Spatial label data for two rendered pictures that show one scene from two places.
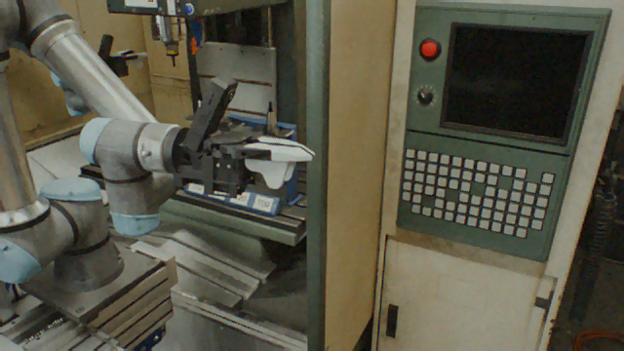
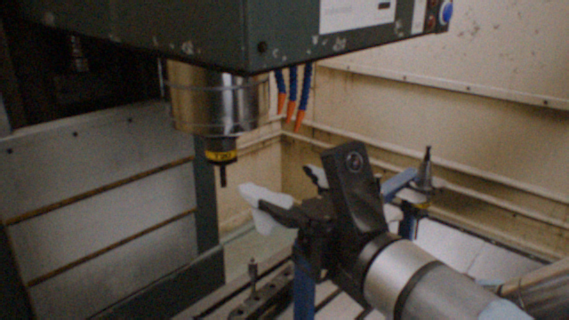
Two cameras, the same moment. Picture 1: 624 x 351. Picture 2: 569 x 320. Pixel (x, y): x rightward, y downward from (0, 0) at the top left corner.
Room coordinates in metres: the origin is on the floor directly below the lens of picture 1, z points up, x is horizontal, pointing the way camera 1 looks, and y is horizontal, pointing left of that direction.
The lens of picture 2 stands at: (1.77, 1.19, 1.73)
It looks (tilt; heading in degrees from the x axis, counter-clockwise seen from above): 24 degrees down; 286
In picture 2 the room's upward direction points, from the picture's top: straight up
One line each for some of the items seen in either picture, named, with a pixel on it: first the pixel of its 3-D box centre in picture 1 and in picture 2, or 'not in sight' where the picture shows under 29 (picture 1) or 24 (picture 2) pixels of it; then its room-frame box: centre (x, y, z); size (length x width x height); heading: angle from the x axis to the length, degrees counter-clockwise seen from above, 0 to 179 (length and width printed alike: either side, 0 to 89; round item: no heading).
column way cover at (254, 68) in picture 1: (236, 94); (115, 212); (2.44, 0.38, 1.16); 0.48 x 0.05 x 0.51; 63
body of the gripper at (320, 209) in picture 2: (109, 65); (345, 244); (1.82, 0.77, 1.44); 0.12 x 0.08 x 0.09; 141
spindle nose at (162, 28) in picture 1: (169, 24); (217, 82); (2.05, 0.59, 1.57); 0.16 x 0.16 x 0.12
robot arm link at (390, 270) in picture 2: not in sight; (404, 279); (1.75, 0.82, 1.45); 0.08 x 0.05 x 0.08; 51
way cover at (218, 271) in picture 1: (165, 257); not in sight; (1.60, 0.59, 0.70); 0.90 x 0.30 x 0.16; 63
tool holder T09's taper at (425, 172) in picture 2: (270, 119); (424, 172); (1.71, 0.14, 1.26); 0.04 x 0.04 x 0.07
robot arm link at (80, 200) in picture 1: (72, 211); not in sight; (0.88, 0.51, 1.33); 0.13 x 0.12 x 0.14; 163
